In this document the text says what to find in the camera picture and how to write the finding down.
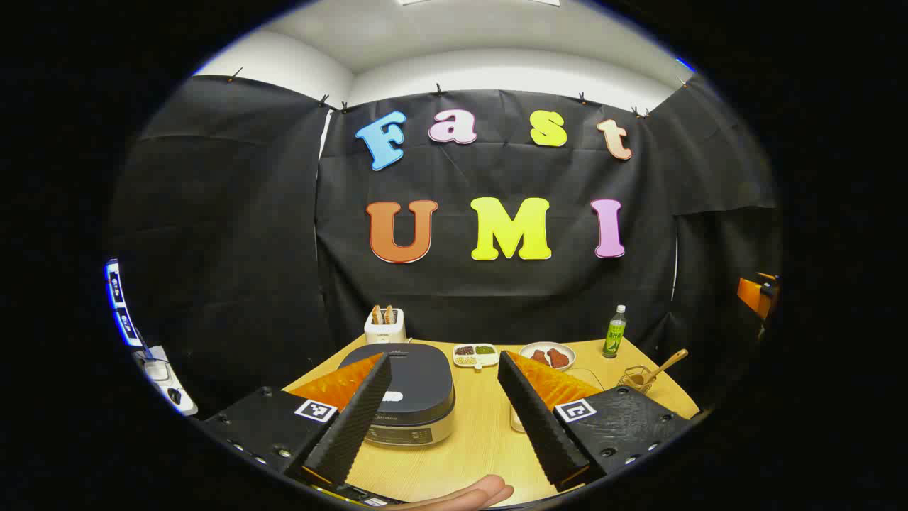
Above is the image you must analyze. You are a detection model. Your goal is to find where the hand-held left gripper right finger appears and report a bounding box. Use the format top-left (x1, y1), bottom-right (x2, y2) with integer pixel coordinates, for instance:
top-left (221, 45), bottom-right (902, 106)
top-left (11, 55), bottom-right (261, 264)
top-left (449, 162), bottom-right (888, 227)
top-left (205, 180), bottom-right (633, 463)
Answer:
top-left (497, 350), bottom-right (699, 492)

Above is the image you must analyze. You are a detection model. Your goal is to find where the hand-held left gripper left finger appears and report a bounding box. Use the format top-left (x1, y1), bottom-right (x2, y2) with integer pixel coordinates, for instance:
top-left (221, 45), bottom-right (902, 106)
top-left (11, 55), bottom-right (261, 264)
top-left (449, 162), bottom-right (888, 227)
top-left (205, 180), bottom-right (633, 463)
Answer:
top-left (201, 351), bottom-right (393, 490)

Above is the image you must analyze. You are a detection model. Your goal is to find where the black silver rice cooker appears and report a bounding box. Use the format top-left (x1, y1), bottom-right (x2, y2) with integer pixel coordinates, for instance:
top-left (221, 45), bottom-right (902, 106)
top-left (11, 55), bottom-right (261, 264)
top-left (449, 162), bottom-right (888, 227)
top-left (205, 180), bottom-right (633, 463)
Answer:
top-left (338, 344), bottom-right (456, 448)

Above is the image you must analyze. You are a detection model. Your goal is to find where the wire chopstick holder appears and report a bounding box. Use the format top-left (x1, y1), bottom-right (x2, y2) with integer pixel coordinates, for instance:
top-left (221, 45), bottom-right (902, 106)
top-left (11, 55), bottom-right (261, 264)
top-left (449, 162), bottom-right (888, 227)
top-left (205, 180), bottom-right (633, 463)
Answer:
top-left (619, 365), bottom-right (655, 394)

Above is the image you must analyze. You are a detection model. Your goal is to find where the wooden spoon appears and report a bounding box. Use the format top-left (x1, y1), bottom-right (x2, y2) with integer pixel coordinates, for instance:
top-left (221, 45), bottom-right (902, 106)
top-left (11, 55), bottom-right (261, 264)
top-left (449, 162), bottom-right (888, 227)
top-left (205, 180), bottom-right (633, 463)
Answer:
top-left (628, 348), bottom-right (690, 390)

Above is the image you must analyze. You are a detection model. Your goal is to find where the clear glass bowl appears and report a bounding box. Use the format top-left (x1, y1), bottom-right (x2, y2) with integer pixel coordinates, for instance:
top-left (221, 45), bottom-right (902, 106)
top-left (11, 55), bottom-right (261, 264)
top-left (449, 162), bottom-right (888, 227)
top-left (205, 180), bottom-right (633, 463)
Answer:
top-left (509, 367), bottom-right (606, 434)

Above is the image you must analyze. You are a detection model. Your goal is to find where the white round plate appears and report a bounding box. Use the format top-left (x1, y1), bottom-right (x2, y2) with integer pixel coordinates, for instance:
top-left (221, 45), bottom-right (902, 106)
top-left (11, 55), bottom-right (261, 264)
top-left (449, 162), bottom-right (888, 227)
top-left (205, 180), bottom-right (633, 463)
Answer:
top-left (519, 342), bottom-right (577, 371)

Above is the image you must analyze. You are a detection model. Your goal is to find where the white divided bean dish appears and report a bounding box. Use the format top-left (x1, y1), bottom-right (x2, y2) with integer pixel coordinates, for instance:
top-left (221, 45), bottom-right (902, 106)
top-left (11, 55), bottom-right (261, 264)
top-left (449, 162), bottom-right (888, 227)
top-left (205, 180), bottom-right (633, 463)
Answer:
top-left (453, 344), bottom-right (501, 370)

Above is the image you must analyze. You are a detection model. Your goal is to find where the white toaster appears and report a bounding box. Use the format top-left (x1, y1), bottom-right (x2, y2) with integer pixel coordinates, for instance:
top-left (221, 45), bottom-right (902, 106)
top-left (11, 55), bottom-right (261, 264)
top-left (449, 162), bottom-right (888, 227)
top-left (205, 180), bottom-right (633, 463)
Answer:
top-left (364, 307), bottom-right (406, 346)

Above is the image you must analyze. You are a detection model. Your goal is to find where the green drink bottle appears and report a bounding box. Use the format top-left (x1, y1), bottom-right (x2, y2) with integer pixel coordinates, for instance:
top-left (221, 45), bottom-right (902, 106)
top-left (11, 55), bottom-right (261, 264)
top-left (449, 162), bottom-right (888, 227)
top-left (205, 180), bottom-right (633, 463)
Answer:
top-left (602, 305), bottom-right (628, 359)

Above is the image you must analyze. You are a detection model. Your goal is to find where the black backdrop cloth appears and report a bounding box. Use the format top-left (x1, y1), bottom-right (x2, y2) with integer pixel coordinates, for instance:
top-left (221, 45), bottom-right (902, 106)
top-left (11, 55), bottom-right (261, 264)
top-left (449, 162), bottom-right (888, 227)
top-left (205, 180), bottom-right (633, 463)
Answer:
top-left (106, 71), bottom-right (785, 419)

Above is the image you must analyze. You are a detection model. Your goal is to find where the white side desk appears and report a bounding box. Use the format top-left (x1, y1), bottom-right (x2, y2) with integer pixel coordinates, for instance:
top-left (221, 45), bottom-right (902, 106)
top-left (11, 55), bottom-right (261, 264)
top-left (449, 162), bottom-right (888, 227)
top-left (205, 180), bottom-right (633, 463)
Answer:
top-left (135, 346), bottom-right (199, 417)

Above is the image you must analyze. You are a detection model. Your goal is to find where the computer monitor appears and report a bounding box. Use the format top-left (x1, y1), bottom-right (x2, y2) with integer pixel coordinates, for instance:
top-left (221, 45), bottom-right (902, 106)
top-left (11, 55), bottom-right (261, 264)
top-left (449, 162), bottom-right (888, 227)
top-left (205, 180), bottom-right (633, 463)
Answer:
top-left (105, 259), bottom-right (143, 348)

